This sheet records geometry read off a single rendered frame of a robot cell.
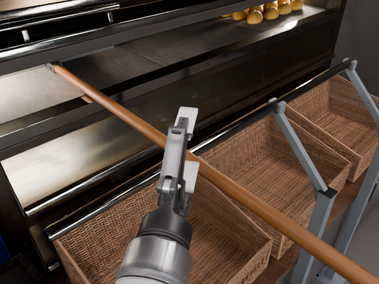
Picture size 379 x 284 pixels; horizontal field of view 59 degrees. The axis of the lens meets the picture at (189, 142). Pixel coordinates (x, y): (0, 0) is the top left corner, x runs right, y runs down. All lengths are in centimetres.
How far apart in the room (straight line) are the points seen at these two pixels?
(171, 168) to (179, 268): 13
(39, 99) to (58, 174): 23
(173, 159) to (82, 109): 60
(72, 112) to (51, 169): 19
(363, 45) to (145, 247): 344
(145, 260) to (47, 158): 69
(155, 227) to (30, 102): 72
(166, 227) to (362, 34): 339
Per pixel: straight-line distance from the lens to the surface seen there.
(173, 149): 46
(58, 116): 100
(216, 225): 138
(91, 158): 111
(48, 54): 76
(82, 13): 83
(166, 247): 43
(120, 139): 114
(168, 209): 46
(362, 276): 59
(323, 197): 109
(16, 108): 108
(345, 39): 378
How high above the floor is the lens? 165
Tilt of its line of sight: 35 degrees down
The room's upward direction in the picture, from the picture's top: straight up
